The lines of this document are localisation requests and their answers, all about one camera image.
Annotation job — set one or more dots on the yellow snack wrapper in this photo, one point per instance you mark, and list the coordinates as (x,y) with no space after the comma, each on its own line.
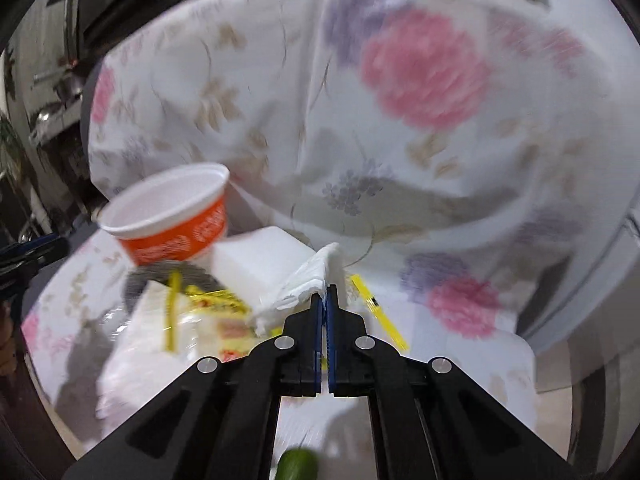
(225,320)

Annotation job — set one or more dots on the green cucumber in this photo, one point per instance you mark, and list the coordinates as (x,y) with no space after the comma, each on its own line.
(298,466)

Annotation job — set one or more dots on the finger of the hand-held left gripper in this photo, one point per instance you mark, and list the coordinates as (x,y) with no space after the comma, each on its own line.
(35,249)

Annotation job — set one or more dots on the white paper tissue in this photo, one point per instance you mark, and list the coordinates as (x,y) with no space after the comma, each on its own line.
(305,280)

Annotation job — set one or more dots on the orange and white noodle cup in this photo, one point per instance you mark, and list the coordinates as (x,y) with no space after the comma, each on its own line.
(165,242)

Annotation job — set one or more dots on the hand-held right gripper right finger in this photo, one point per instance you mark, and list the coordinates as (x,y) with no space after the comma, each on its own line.
(332,332)

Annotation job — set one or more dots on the clear plastic packaging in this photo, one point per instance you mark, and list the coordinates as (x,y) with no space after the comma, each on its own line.
(150,280)

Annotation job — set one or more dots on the floral printed cloth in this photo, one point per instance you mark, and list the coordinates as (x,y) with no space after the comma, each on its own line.
(400,135)

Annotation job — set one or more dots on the white plastic bag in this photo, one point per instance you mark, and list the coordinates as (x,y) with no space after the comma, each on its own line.
(140,355)

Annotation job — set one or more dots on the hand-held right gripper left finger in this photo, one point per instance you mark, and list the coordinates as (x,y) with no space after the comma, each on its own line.
(316,332)

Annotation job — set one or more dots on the yellow plastic strip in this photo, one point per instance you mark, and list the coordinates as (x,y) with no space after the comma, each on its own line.
(380,315)
(173,310)

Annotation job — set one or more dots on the white foam block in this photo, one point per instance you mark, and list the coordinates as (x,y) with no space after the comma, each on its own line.
(250,260)

